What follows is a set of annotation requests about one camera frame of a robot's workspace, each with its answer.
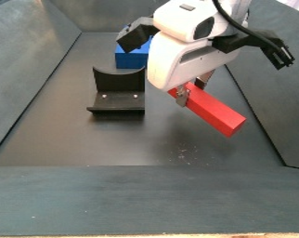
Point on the blue foam shape board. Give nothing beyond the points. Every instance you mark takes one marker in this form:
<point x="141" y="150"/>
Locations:
<point x="134" y="60"/>

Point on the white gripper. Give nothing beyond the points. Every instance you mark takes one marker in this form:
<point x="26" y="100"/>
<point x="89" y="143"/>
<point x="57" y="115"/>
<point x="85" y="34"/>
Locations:
<point x="182" y="54"/>

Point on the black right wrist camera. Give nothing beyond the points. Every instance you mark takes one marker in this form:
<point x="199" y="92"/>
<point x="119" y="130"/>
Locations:
<point x="274" y="47"/>

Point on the red rectangular block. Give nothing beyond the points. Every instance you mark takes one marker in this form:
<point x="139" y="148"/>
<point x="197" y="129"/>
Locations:
<point x="213" y="111"/>

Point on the black curved fixture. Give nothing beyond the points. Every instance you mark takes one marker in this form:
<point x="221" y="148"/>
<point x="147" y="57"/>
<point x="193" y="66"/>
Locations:
<point x="121" y="92"/>

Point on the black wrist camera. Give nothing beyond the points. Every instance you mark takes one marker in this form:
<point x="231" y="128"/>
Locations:
<point x="137" y="34"/>
<point x="274" y="47"/>

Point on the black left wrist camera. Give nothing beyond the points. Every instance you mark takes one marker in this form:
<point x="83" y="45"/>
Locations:
<point x="137" y="34"/>

